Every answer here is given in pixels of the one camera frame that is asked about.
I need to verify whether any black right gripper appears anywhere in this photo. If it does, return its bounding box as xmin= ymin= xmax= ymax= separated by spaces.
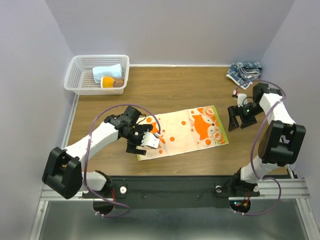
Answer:
xmin=227 ymin=101 xmax=264 ymax=131

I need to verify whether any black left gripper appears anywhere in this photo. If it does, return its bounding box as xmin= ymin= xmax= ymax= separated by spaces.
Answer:
xmin=123 ymin=124 xmax=153 ymax=155

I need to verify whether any orange white fox towel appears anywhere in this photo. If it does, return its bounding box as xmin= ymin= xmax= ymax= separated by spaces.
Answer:
xmin=136 ymin=105 xmax=229 ymax=161

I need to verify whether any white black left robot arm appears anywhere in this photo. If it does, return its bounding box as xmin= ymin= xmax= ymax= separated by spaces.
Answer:
xmin=42 ymin=105 xmax=160 ymax=199

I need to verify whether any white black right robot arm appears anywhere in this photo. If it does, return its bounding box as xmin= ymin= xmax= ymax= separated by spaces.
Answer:
xmin=227 ymin=81 xmax=306 ymax=195

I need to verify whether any blue patterned crumpled towel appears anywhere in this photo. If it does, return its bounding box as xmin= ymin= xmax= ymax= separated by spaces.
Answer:
xmin=226 ymin=61 xmax=263 ymax=90

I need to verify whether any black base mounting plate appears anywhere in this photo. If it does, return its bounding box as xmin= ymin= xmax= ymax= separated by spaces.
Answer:
xmin=98 ymin=175 xmax=260 ymax=209

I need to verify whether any brown rolled towel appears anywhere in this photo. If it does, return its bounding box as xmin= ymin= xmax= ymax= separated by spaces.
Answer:
xmin=112 ymin=78 xmax=125 ymax=88

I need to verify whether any orange rolled towel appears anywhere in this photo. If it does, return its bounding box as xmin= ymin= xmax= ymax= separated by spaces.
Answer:
xmin=100 ymin=76 xmax=115 ymax=88

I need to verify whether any light blue rolled towel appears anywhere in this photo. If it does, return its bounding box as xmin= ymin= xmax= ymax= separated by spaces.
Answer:
xmin=92 ymin=64 xmax=123 ymax=84

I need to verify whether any white perforated plastic basket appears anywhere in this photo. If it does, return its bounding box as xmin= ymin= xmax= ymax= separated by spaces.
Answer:
xmin=64 ymin=54 xmax=130 ymax=95

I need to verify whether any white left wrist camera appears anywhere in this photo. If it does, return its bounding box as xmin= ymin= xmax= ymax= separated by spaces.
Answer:
xmin=141 ymin=132 xmax=160 ymax=149

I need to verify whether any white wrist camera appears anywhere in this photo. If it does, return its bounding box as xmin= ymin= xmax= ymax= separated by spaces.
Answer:
xmin=141 ymin=132 xmax=160 ymax=149
xmin=232 ymin=90 xmax=248 ymax=108

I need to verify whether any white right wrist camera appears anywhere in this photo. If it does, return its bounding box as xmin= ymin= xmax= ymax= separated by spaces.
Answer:
xmin=232 ymin=90 xmax=248 ymax=108

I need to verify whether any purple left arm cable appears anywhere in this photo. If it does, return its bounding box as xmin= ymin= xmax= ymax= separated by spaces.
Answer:
xmin=81 ymin=103 xmax=163 ymax=218

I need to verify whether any aluminium front frame rail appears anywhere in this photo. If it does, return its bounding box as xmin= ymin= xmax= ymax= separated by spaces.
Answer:
xmin=39 ymin=177 xmax=312 ymax=201

